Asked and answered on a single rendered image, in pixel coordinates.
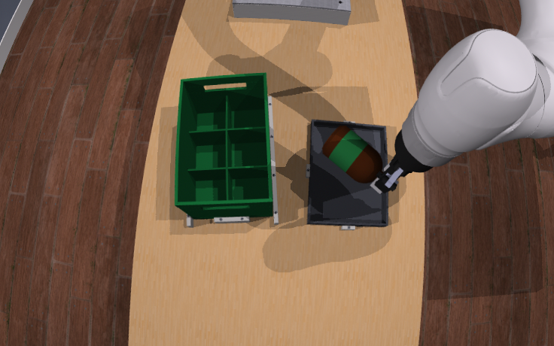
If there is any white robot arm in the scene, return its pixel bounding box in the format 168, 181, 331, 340
402, 0, 554, 167

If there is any green divided crate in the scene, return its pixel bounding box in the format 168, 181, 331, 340
175, 73, 273, 219

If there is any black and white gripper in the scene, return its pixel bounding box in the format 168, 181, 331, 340
370, 130, 433, 194

